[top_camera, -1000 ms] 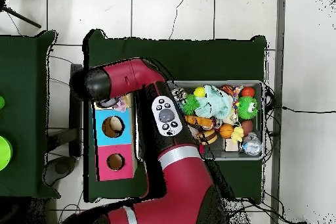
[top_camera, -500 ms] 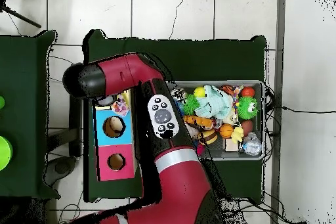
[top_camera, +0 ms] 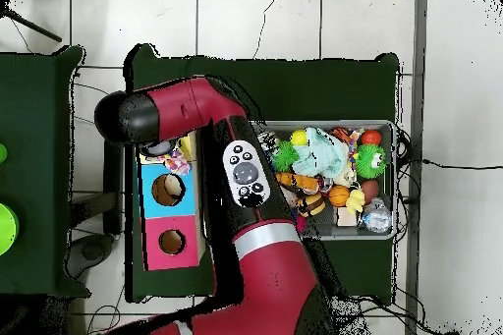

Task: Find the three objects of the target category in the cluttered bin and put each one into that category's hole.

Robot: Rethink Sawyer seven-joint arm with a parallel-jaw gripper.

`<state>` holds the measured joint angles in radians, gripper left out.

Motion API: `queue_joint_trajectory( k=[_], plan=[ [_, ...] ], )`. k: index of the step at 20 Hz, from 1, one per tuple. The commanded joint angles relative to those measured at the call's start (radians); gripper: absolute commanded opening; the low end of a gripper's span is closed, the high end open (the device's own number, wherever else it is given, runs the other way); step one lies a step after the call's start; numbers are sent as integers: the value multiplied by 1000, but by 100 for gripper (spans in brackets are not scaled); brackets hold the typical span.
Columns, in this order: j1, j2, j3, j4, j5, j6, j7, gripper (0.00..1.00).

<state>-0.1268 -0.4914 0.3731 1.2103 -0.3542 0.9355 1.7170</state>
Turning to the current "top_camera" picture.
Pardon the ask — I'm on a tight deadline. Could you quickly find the colourful polka dot cloth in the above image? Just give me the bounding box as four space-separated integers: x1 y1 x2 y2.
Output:
160 152 194 177

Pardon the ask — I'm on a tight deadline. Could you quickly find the bright green cup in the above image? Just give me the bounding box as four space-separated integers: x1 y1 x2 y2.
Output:
0 201 21 257

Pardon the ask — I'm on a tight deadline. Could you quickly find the mint green cloth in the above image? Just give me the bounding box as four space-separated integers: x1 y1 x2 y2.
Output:
294 126 353 181

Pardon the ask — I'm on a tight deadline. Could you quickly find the green spiky ball with eyes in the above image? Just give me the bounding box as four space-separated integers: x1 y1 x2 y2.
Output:
355 142 389 179

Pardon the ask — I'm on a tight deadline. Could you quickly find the dark green table cloth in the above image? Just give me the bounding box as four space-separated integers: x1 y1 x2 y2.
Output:
124 42 402 305

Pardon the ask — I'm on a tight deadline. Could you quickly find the yellow ball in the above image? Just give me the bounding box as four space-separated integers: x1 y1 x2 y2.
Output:
289 129 310 147

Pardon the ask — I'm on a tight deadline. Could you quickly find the black tripod leg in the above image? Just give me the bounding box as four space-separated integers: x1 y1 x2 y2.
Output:
0 0 64 44

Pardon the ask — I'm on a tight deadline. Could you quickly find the clear mesh bin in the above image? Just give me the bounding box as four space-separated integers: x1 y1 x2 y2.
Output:
257 119 400 243

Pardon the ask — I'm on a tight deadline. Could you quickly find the black upright panel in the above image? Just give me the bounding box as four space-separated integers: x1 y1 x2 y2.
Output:
101 94 126 236

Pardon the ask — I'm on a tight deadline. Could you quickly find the orange bumpy toy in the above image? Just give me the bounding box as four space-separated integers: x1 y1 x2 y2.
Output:
278 172 322 195

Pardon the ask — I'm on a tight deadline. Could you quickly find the wooden box with three holes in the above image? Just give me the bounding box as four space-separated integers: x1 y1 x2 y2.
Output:
139 137 208 273

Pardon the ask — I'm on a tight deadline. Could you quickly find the green cloth side table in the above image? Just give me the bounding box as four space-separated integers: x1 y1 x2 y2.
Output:
0 45 86 299

